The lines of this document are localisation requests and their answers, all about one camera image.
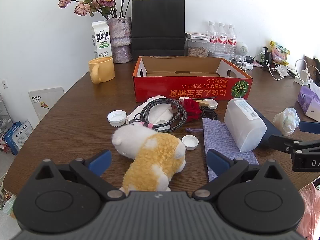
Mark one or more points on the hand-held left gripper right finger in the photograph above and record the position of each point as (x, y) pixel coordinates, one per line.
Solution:
(217, 162)

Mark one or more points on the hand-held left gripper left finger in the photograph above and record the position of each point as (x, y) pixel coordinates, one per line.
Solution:
(100, 161)

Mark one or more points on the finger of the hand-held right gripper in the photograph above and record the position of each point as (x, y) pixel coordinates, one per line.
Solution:
(310, 126)
(282, 142)

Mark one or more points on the plastic bag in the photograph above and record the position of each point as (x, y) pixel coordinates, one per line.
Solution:
(286, 121)

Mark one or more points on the white plastic bottle cap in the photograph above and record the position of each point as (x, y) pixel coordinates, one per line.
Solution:
(117, 118)
(190, 142)

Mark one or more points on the translucent plastic container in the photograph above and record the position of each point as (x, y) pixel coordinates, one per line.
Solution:
(243, 125)

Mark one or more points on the yellow white plush toy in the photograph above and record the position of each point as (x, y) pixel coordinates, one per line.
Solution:
(152, 155)

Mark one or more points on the red artificial rose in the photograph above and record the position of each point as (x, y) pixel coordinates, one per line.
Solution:
(192, 108)

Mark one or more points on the small cream block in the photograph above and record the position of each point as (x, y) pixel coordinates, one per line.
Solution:
(202, 102)

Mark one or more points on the white cloth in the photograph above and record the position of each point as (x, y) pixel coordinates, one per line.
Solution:
(160, 115)

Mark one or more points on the red cardboard box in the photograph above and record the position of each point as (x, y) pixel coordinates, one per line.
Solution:
(175, 87)

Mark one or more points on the purple tissue pack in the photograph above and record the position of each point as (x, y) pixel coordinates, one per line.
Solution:
(308, 101)

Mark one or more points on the person's pink clothing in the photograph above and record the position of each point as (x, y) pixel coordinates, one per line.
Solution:
(311, 212)

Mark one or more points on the round white charging puck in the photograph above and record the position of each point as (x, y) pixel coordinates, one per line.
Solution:
(212, 104)

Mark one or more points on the small white rounded case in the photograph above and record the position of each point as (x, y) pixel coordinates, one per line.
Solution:
(184, 98)

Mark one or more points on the yellow pink snack packet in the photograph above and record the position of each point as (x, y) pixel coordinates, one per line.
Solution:
(280, 53)

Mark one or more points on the white leaning panel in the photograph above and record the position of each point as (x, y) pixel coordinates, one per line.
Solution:
(46, 102)

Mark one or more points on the dark bottle green label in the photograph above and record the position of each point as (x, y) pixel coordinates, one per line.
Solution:
(263, 58)

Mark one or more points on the white square charger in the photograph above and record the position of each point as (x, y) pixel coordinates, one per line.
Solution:
(248, 66)

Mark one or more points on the blue printed packets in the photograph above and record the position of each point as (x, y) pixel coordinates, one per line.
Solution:
(17, 137)

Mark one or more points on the black power adapter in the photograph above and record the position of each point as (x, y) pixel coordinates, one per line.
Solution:
(250, 59)

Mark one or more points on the yellow ceramic mug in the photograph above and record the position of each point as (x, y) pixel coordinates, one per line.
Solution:
(103, 70)

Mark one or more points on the white robot speaker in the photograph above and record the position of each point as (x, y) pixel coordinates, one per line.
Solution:
(242, 47)

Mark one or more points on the white printed tin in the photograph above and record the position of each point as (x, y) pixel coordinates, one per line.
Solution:
(220, 55)

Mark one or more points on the clear seed container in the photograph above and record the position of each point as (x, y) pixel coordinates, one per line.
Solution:
(197, 51)

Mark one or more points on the clear water bottle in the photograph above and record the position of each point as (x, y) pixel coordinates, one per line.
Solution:
(212, 38)
(222, 40)
(231, 41)

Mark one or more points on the white green milk carton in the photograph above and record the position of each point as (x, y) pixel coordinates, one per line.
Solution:
(101, 40)

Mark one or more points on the flat white printed box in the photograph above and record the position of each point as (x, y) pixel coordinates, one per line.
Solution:
(197, 35)

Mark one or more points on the purple mottled vase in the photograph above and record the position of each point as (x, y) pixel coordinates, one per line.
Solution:
(120, 32)

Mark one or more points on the black paper bag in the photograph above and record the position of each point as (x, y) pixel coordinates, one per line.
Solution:
(157, 25)

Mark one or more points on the white wall outlet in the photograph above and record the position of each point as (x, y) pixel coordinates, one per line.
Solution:
(4, 84)

